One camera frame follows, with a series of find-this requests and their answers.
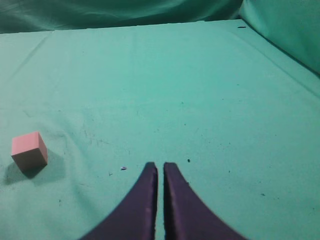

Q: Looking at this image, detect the green backdrop curtain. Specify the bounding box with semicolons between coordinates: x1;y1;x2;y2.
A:
0;0;320;73

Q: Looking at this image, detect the pink cube block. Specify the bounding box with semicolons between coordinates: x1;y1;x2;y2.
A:
11;131;48;172

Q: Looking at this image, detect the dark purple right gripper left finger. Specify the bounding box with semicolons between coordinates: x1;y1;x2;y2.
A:
81;162;158;240

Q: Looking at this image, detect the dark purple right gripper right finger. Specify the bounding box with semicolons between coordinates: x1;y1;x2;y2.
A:
163;162;245;240

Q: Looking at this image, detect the green table cloth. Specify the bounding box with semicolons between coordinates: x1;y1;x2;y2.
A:
0;20;320;240

